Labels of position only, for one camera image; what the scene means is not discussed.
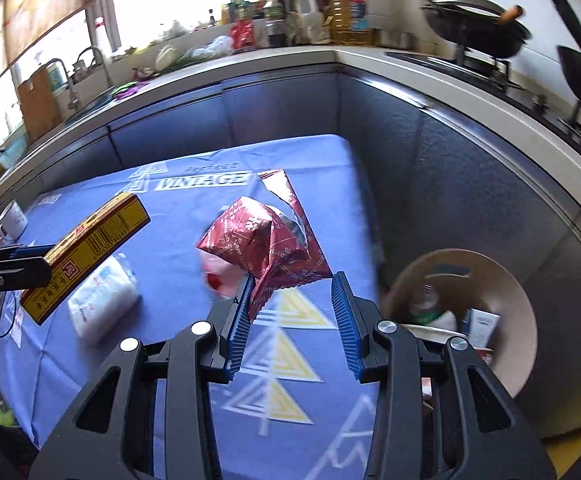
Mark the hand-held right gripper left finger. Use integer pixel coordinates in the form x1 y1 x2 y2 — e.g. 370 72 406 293
29 272 256 480

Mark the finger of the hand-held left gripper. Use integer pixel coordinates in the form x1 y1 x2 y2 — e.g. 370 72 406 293
0 243 56 266
0 256 54 299

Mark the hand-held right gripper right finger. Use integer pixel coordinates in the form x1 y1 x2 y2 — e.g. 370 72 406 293
331 271 557 480

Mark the yellow cardboard box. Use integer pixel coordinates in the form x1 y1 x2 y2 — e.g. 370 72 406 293
20 192 151 325

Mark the clear bottle green label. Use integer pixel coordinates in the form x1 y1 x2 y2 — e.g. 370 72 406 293
407 285 443 323

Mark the red printed snack wrapper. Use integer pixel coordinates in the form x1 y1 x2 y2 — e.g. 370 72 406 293
196 169 333 322

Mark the white tissue pack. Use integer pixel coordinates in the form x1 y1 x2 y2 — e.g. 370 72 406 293
68 254 140 343

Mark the clear bottle white floral label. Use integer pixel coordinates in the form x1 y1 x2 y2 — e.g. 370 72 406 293
420 310 458 333

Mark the white blue carton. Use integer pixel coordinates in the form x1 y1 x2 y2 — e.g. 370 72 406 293
463 308 501 348

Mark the tan plastic waste bin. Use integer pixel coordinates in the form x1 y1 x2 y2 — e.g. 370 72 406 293
380 249 538 401

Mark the white mug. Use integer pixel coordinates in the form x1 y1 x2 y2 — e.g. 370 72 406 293
0 200 28 240

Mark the blue printed tablecloth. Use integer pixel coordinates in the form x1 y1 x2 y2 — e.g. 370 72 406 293
0 134 386 480

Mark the wooden cutting board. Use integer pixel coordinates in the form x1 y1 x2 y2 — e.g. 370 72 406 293
16 67 64 143

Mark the steel kitchen faucet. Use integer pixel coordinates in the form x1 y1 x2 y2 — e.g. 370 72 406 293
40 58 81 111
75 46 114 91

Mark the grey kitchen cabinet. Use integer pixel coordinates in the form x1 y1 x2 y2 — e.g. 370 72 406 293
0 67 581 441

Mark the colourful dish cloth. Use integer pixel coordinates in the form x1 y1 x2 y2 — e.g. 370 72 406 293
113 80 144 98

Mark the white round vegetable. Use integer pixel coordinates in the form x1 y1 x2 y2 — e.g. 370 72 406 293
154 45 178 71

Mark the patterned window blind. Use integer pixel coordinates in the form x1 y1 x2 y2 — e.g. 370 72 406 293
0 0 108 106

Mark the clear plastic bag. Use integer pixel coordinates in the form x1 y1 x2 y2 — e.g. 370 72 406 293
190 35 234 61

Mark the steel container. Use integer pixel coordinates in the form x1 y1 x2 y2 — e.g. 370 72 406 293
373 27 416 51

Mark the red seasoning packet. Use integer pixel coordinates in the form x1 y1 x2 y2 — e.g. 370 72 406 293
229 17 257 52

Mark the black gas stove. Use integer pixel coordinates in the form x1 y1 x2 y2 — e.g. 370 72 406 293
385 42 581 146

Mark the white plastic jug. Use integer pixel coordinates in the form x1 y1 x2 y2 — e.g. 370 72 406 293
290 0 331 45

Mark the yellow cooking oil bottle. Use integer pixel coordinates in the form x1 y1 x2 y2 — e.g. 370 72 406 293
331 0 373 46

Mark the row of condiment bottles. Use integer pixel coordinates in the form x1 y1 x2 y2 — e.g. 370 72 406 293
205 0 271 26

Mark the black wok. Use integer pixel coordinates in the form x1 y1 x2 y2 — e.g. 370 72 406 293
365 0 533 60

